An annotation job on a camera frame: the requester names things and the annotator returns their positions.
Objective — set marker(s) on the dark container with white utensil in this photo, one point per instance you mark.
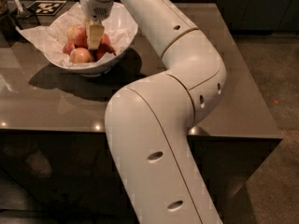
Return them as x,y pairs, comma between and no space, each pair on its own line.
24,18

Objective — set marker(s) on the black fiducial marker card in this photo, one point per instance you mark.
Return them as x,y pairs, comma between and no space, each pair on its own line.
46,7

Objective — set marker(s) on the white bowl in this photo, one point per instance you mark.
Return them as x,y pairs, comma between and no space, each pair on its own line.
124,22

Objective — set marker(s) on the white crumpled paper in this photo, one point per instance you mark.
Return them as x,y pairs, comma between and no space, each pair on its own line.
43,38

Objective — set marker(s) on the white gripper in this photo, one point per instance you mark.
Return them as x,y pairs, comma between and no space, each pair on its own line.
95,7

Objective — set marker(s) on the red apple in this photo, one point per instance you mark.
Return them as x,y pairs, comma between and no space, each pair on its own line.
104,47
77,35
80,55
68,47

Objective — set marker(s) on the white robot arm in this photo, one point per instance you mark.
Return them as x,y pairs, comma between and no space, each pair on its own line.
147,121

